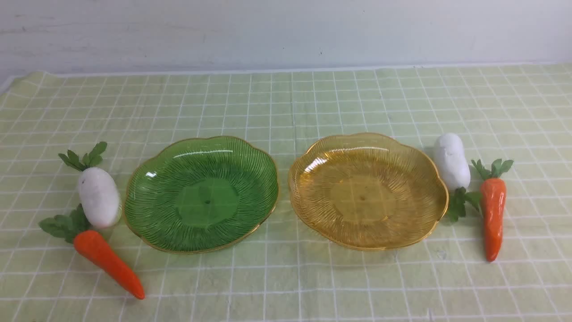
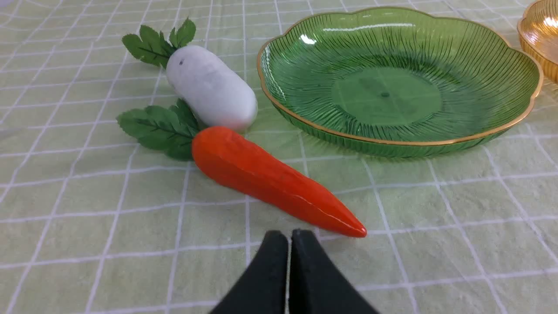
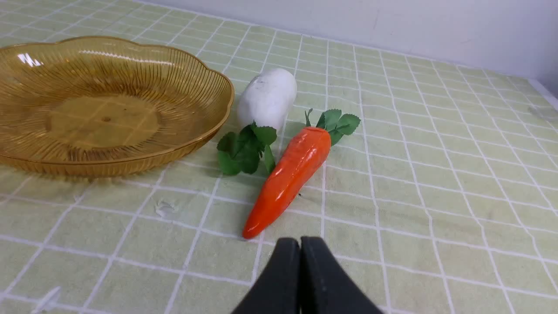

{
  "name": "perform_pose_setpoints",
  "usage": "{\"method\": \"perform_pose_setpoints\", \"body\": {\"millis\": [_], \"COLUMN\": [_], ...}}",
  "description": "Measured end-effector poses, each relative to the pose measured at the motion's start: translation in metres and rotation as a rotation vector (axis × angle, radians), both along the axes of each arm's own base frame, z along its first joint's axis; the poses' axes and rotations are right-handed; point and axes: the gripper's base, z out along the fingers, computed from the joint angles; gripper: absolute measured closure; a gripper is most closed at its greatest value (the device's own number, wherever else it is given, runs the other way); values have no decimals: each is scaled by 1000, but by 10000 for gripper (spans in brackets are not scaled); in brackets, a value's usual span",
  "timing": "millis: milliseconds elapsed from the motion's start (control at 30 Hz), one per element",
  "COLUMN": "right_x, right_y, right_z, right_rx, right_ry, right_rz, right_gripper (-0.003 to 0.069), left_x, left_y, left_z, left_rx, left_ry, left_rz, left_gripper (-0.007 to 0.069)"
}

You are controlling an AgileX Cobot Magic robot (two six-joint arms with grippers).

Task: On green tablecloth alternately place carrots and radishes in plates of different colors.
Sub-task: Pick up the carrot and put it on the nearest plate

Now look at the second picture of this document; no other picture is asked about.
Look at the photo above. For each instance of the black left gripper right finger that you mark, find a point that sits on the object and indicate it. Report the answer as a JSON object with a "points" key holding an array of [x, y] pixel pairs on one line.
{"points": [[316, 285]]}

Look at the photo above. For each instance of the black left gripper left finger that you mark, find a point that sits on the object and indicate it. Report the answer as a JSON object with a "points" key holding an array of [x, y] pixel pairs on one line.
{"points": [[261, 289]]}

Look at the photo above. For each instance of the orange toy carrot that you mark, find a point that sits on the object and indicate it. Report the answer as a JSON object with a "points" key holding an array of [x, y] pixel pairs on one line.
{"points": [[232, 161]]}

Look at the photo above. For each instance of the white toy radish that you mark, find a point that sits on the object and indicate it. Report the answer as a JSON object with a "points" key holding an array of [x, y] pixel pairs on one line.
{"points": [[216, 95]]}

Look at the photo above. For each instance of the green checkered tablecloth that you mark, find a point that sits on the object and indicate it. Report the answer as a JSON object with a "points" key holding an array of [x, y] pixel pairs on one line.
{"points": [[93, 223]]}

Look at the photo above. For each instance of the green glass plate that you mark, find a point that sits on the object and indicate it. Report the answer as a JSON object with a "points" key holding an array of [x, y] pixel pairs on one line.
{"points": [[398, 82]]}

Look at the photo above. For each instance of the amber glass plate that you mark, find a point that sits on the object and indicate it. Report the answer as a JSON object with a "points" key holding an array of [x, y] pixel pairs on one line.
{"points": [[538, 35]]}

